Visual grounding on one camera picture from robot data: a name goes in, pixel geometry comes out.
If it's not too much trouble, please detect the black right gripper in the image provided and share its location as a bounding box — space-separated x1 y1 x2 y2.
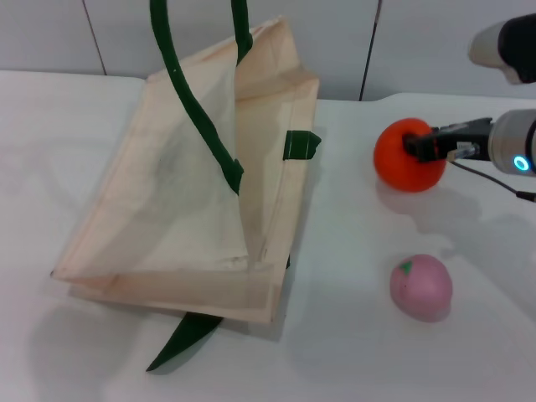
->
404 117 496 162

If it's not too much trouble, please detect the thin dark wall cable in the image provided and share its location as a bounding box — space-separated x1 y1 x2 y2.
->
358 0 383 102

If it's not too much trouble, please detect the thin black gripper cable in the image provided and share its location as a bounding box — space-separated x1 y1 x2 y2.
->
451 160 536 203

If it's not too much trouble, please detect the orange ball fruit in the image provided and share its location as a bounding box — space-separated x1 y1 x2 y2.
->
374 117 461 193

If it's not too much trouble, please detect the cream canvas bag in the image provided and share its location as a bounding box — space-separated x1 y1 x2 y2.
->
49 0 323 374

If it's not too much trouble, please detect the pink peach with green leaf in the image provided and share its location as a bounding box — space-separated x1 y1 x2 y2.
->
389 253 454 323

